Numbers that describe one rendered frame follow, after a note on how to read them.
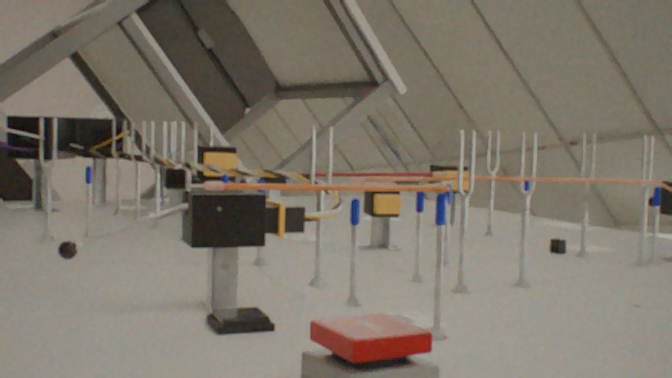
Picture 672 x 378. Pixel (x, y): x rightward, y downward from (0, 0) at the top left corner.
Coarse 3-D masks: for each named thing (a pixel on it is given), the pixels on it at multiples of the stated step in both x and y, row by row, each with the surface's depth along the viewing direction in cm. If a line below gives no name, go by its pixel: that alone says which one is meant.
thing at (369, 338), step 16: (320, 320) 47; (336, 320) 47; (352, 320) 47; (368, 320) 47; (384, 320) 47; (400, 320) 47; (320, 336) 46; (336, 336) 44; (352, 336) 43; (368, 336) 44; (384, 336) 44; (400, 336) 44; (416, 336) 45; (336, 352) 44; (352, 352) 43; (368, 352) 43; (384, 352) 44; (400, 352) 44; (416, 352) 45
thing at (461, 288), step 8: (472, 136) 72; (472, 144) 72; (472, 152) 72; (472, 160) 72; (472, 168) 72; (472, 176) 72; (472, 184) 73; (464, 200) 73; (464, 208) 73; (464, 216) 73; (464, 224) 73; (464, 232) 73; (464, 240) 73; (464, 248) 74; (464, 256) 74; (464, 264) 74; (464, 272) 74; (464, 280) 74; (456, 288) 74; (464, 288) 74
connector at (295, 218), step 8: (272, 208) 64; (288, 208) 65; (296, 208) 65; (304, 208) 65; (272, 216) 64; (288, 216) 65; (296, 216) 65; (304, 216) 65; (272, 224) 64; (288, 224) 65; (296, 224) 65; (304, 224) 65; (272, 232) 64; (288, 232) 65; (296, 232) 65
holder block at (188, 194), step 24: (192, 192) 63; (216, 192) 63; (240, 192) 64; (192, 216) 61; (216, 216) 62; (240, 216) 62; (264, 216) 63; (192, 240) 61; (216, 240) 62; (240, 240) 63; (264, 240) 63
